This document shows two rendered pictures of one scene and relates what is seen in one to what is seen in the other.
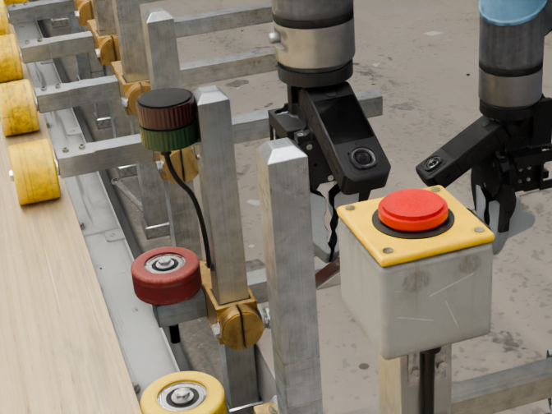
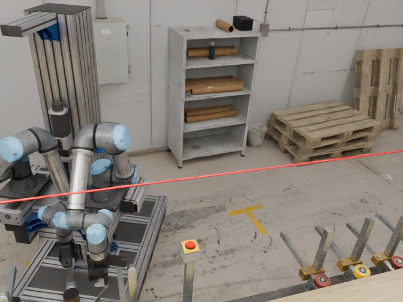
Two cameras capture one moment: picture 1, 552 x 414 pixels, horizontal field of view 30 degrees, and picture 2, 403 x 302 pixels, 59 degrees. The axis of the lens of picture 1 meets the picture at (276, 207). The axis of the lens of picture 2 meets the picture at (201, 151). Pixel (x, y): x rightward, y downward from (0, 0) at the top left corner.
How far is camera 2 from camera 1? 148 cm
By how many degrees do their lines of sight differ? 79
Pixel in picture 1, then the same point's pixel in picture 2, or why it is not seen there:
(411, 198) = (189, 243)
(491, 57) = (66, 233)
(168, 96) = (71, 292)
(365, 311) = (194, 259)
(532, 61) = not seen: hidden behind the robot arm
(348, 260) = (188, 256)
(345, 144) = (119, 260)
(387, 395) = (189, 268)
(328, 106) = (109, 259)
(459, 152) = (69, 255)
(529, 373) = (120, 272)
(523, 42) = not seen: hidden behind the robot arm
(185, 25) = not seen: outside the picture
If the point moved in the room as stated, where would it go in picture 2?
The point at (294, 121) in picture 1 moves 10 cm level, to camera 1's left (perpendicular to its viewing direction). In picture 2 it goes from (98, 269) to (92, 288)
